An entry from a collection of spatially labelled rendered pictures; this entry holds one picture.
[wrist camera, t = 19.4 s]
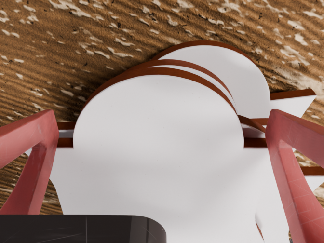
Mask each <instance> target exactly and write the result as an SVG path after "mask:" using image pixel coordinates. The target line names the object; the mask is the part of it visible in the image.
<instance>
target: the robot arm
mask: <svg viewBox="0 0 324 243"><path fill-rule="evenodd" d="M265 138H266V142H267V147H268V152H269V156H270V162H271V166H272V170H273V173H274V177H275V181H276V184H277V188H278V191H279V195H280V198H281V201H282V205H283V209H284V213H285V216H286V220H287V223H288V226H289V230H290V234H291V237H292V241H293V243H324V209H323V208H322V206H321V205H320V203H319V201H318V200H317V198H316V197H315V195H314V194H313V192H312V191H311V189H310V187H309V185H308V183H307V181H306V179H305V177H304V175H303V172H302V170H301V168H300V166H299V164H298V161H297V159H296V157H295V155H294V152H293V150H292V147H293V148H294V149H296V150H297V151H299V152H300V153H302V154H303V155H305V156H306V157H308V158H309V159H310V160H312V161H313V162H315V163H316V164H318V165H319V166H321V167H322V168H324V127H323V126H321V125H318V124H315V123H313V122H310V121H308V120H305V119H303V118H300V117H297V116H295V115H292V114H289V113H287V112H284V111H282V110H279V109H272V110H271V111H270V115H269V119H268V122H267V126H266V130H265ZM58 139H59V130H58V126H57V122H56V119H55V115H54V111H53V110H52V109H46V110H44V111H41V112H38V113H36V114H33V115H31V116H28V117H25V118H23V119H20V120H18V121H15V122H12V123H10V124H7V125H5V126H2V127H0V169H1V168H3V167H4V166H6V165H7V164H9V163H10V162H11V161H13V160H14V159H16V158H17V157H19V156H20V155H22V154H23V153H25V152H26V151H27V150H29V149H30V148H32V151H31V153H30V155H29V157H28V160H27V162H26V164H25V166H24V169H23V171H22V173H21V175H20V177H19V179H18V181H17V183H16V185H15V187H14V189H13V191H12V193H11V194H10V196H9V198H8V199H7V201H6V202H5V204H4V205H3V207H2V208H1V209H0V243H167V235H166V231H165V229H164V228H163V226H162V225H161V224H160V223H158V222H157V221H155V220H153V219H151V218H148V217H145V216H136V215H39V213H40V210H41V206H42V202H43V199H44V195H45V192H46V188H47V185H48V181H49V178H50V174H51V171H52V167H53V163H54V157H55V152H56V148H57V143H58Z"/></svg>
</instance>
